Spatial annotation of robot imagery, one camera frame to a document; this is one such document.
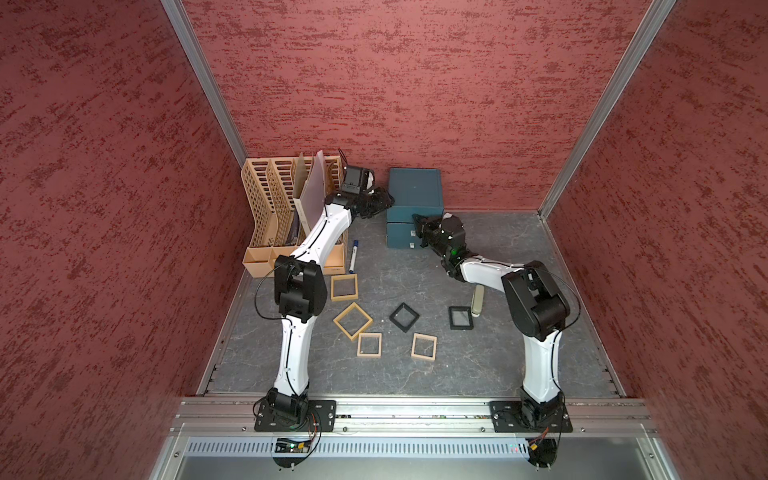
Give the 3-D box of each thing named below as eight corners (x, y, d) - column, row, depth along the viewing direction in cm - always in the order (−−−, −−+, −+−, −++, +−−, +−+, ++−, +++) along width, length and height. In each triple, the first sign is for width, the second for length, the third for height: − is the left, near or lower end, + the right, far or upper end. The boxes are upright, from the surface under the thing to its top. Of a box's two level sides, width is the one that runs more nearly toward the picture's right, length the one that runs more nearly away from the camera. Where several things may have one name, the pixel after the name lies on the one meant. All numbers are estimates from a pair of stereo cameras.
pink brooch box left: (357, 357, 86) (356, 355, 84) (359, 335, 90) (358, 332, 88) (381, 357, 86) (381, 355, 84) (382, 335, 90) (381, 332, 88)
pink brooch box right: (410, 356, 86) (410, 354, 84) (413, 334, 90) (413, 332, 89) (435, 360, 85) (436, 358, 84) (437, 338, 89) (437, 336, 88)
